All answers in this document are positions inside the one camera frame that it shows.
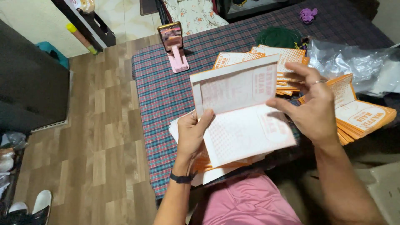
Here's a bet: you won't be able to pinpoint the person's right hand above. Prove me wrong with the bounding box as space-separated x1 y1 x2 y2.
266 62 340 147

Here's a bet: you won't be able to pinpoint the person's left hand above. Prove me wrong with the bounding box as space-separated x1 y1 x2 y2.
176 108 215 177

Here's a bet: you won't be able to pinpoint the white paper bag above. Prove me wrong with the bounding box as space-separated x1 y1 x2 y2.
189 54 297 169

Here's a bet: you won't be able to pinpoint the pile of white paper bags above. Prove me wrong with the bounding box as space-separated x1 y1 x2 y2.
168 109 275 187

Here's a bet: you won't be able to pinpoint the black wristband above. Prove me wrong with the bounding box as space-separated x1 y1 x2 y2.
169 170 197 184

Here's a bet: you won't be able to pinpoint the stack of orange printed bags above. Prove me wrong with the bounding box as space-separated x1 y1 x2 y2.
297 73 397 146

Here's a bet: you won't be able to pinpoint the plaid checked bed sheet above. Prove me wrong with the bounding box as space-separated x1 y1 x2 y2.
131 0 395 200

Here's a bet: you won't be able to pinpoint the fanned heap of orange bags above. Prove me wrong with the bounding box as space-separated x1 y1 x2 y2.
212 44 310 97

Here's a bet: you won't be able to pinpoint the clear plastic wrapping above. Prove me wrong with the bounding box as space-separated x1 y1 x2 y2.
307 38 400 96

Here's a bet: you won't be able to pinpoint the pink phone stand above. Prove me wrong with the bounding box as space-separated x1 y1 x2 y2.
167 44 190 74

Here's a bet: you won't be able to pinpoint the dark green cloth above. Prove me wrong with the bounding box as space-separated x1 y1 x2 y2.
255 26 303 49

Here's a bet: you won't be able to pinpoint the pink shorts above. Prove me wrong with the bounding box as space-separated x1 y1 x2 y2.
189 172 303 225

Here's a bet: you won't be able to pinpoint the purple hair claw clip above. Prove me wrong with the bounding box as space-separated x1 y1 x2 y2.
299 7 319 24

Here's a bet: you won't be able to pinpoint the smartphone with gold case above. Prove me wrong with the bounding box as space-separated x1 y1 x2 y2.
157 21 184 53

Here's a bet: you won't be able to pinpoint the cream floral pillow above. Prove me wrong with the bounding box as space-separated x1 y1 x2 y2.
163 0 229 37

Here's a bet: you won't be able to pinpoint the rolled mat with yellow ends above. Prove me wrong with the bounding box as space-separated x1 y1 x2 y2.
66 23 99 56

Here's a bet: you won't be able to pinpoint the black shelf rack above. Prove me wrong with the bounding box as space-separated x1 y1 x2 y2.
51 0 117 53

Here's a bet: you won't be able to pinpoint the teal plastic container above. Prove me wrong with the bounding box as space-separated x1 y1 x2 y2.
36 41 70 70

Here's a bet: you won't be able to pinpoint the white slipper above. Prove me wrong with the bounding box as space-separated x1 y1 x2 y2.
31 190 52 216
8 201 29 214

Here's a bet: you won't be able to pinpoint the dark grey cabinet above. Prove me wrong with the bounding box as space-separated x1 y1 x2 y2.
0 19 70 133

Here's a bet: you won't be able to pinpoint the heap of plastic bags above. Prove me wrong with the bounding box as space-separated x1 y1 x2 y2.
0 131 29 200

